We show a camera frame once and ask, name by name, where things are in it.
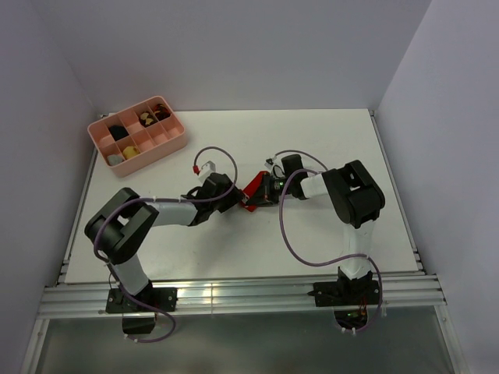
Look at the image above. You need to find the brown and cream rolled sock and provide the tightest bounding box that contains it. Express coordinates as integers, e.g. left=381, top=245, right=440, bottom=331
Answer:
left=139, top=111, right=157, bottom=128

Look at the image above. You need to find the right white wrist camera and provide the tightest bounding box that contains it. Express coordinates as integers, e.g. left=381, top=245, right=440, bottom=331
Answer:
left=264, top=155, right=282, bottom=171

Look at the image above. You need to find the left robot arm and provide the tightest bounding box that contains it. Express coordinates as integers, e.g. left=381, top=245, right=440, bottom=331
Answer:
left=84, top=172, right=244, bottom=311

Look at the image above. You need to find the aluminium front frame rail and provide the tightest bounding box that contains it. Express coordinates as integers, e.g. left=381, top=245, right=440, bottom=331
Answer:
left=37, top=274, right=447, bottom=319

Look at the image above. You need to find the black rolled sock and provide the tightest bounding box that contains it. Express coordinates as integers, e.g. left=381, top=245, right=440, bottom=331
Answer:
left=108, top=125, right=129, bottom=142

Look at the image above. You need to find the yellow rolled sock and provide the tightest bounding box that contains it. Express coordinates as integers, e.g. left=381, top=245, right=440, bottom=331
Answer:
left=122, top=146, right=140, bottom=160

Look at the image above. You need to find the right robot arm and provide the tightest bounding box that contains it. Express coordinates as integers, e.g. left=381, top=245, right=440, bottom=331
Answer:
left=242, top=150, right=385, bottom=304

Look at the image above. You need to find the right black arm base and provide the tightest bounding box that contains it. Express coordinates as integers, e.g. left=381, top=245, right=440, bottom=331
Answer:
left=308, top=272, right=382, bottom=334

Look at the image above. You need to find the grey rolled sock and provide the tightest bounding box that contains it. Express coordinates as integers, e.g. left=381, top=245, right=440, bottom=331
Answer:
left=107, top=154, right=123, bottom=167

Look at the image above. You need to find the dark red-black rolled sock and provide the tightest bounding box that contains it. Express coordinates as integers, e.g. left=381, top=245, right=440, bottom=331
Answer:
left=153, top=103, right=171, bottom=121

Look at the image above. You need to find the pink plastic divided organizer box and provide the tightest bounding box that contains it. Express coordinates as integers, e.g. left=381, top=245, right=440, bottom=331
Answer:
left=87, top=96, right=187, bottom=178

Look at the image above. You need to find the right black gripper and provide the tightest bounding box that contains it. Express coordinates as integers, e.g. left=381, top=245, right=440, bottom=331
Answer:
left=248, top=172, right=293, bottom=207

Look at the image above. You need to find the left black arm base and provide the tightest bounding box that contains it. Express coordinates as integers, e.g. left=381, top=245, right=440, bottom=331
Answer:
left=105, top=285, right=178, bottom=343

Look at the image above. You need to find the red Santa sock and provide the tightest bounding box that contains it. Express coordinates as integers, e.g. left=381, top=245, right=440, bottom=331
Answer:
left=240, top=171, right=270, bottom=213

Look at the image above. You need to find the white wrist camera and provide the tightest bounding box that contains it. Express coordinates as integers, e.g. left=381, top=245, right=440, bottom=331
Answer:
left=193, top=161, right=216, bottom=183
left=264, top=155, right=282, bottom=171

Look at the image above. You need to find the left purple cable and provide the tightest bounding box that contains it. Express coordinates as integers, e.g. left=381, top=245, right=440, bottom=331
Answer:
left=94, top=146, right=239, bottom=344

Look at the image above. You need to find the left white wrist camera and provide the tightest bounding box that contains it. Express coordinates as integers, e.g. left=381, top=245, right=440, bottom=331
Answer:
left=193, top=161, right=216, bottom=183

